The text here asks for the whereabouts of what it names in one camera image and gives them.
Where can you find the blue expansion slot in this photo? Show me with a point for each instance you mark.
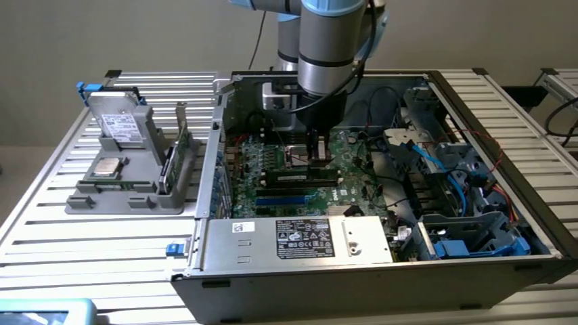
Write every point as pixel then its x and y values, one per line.
pixel 281 201

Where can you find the black RAM slot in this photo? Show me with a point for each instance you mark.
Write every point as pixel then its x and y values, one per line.
pixel 293 187

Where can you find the silver chipset heatsink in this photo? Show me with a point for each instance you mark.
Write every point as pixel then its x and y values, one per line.
pixel 339 211

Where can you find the blue disk bay bracket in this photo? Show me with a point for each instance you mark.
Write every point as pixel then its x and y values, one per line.
pixel 455 248

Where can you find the green graphics card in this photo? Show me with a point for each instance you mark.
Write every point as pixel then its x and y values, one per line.
pixel 177 152

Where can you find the silver power supply unit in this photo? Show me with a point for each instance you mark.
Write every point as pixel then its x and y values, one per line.
pixel 293 243

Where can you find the silver hard disk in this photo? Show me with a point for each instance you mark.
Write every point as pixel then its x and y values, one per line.
pixel 114 115

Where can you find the black expansion slot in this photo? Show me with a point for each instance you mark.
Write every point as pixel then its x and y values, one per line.
pixel 293 192

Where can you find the grey parts rack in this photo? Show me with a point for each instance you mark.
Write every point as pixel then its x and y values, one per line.
pixel 144 199

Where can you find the teal box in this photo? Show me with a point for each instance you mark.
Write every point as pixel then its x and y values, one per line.
pixel 45 311

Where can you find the blue case latch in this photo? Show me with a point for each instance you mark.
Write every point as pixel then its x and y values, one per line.
pixel 176 248

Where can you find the green RAM stick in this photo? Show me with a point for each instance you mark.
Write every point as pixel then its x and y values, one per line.
pixel 288 177
pixel 118 185

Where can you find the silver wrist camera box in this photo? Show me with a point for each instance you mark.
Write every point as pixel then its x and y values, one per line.
pixel 273 98

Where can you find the metal slat side table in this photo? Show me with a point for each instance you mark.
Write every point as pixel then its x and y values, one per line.
pixel 559 79

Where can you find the grey disk bay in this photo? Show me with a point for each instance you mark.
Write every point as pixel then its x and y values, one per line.
pixel 464 227

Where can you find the green motherboard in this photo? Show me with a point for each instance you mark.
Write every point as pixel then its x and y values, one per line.
pixel 288 199

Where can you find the open black PC case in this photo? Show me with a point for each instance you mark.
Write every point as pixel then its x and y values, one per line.
pixel 360 291

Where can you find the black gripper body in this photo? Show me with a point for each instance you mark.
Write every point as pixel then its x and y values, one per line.
pixel 321 111

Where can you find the CPU socket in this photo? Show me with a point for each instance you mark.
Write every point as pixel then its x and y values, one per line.
pixel 293 155

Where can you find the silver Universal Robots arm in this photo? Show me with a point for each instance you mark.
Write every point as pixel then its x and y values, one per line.
pixel 323 40

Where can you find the silver CPU chip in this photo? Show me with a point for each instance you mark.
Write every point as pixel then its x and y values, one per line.
pixel 109 166

